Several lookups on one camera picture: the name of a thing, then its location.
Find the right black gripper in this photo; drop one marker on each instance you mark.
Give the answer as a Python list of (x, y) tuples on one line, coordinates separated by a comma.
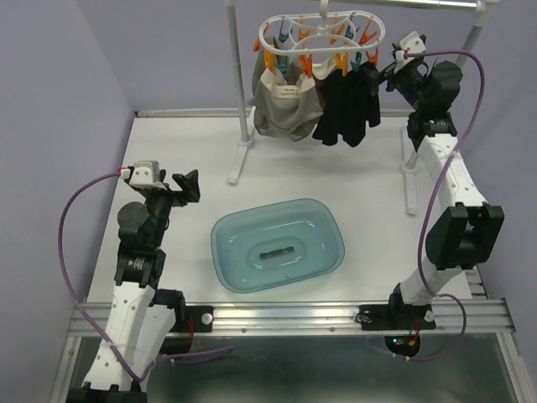
[(392, 75)]

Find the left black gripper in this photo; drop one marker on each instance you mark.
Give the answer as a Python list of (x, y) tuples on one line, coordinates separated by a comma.
[(169, 193)]

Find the black underwear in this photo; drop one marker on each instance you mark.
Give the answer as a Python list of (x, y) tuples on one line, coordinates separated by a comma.
[(349, 107)]

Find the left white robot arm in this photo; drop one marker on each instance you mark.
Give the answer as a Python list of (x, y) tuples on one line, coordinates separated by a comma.
[(141, 313)]

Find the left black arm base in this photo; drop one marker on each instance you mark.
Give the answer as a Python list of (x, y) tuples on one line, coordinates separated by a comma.
[(198, 320)]

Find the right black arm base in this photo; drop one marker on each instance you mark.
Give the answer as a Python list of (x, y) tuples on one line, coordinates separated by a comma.
[(403, 325)]

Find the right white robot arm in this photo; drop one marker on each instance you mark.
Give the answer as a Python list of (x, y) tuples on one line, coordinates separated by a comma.
[(468, 227)]

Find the white clip hanger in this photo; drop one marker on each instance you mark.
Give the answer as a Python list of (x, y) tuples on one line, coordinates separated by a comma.
[(282, 45)]

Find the pink underwear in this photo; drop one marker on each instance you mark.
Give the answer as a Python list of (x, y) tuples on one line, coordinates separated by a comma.
[(320, 72)]

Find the grey underwear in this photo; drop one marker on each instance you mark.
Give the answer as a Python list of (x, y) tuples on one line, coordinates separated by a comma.
[(283, 110)]

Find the teal plastic basin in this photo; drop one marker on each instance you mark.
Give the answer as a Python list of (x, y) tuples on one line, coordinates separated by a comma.
[(275, 245)]

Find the white drying rack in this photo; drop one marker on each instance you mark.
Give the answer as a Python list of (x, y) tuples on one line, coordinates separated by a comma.
[(241, 105)]

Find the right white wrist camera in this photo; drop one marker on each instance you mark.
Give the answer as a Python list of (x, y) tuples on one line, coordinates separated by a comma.
[(412, 43)]

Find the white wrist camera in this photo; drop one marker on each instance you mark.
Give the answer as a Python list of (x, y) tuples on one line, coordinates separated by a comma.
[(142, 175), (412, 43)]

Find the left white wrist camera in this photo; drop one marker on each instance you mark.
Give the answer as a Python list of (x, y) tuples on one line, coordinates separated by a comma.
[(142, 175)]

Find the aluminium mounting rail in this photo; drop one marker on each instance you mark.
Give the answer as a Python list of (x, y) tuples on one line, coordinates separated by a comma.
[(264, 319)]

